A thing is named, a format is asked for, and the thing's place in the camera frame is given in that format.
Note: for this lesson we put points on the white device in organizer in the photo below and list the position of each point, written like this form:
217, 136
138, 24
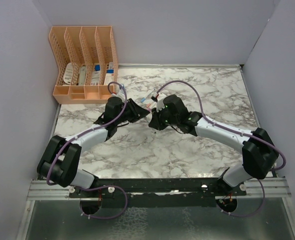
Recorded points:
82, 76

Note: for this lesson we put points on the white paper card in organizer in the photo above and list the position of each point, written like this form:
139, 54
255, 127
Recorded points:
68, 75

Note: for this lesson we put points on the blue cap marker pen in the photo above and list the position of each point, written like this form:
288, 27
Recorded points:
147, 95

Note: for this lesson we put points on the blue white box in organizer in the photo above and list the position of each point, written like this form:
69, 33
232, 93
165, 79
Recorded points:
95, 75

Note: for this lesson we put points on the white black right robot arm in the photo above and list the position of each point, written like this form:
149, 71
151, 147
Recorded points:
256, 147

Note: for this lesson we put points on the peach plastic file organizer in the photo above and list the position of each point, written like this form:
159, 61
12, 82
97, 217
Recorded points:
87, 61

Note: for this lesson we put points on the red white box in organizer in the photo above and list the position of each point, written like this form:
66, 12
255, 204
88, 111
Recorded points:
109, 75

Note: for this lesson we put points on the black metal base rail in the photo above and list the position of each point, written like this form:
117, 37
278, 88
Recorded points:
142, 192

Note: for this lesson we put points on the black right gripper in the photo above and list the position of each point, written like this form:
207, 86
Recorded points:
155, 122

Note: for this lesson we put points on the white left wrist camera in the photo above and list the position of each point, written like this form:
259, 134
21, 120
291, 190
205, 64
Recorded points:
120, 94

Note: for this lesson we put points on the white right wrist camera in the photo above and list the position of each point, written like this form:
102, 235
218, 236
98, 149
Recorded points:
160, 105

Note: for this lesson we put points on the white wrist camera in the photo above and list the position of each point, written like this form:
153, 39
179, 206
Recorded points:
120, 94
160, 105

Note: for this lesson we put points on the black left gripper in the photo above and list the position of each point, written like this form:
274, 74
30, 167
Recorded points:
138, 112

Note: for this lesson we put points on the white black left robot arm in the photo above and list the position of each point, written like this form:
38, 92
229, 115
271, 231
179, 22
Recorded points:
80, 150

